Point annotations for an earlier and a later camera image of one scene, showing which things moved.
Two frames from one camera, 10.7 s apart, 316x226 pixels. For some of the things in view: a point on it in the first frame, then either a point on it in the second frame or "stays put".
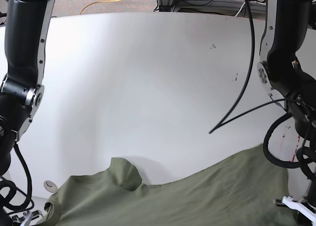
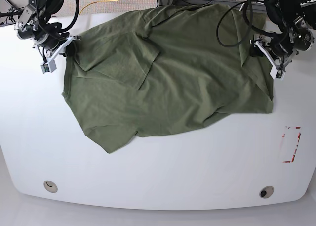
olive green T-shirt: [248, 191] -> [158, 70]
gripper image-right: [307, 211] -> [276, 66]
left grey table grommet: [50, 186] stays put
